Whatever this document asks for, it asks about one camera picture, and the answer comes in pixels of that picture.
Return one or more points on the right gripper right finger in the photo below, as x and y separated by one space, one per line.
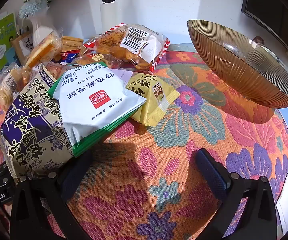
258 220

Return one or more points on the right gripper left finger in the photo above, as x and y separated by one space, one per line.
39 208

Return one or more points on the blue white patterned snack bag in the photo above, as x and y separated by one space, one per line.
32 135

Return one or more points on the sachima cake pack barcode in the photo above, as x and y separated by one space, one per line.
13 79

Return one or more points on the white green snack bag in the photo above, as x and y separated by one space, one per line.
93 101

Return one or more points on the blue red cracker bag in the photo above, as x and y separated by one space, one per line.
67 56

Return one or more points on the egg cake pack with raisins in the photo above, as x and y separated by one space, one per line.
46 50

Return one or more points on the yellow small snack packet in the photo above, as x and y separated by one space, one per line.
158 94

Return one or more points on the red striped bread bag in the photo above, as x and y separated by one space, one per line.
132 43

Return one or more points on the small red striped cake packet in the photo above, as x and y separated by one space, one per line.
108 59

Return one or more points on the brown label cake pack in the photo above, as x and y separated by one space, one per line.
71 43

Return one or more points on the floral woven table mat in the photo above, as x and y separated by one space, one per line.
143 183

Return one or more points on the amber ribbed glass bowl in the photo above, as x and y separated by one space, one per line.
241 63

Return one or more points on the wooden pen holder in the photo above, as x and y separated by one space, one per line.
23 46

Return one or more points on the green grammar book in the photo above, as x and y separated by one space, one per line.
8 32

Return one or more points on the white desk lamp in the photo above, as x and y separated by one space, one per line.
109 17

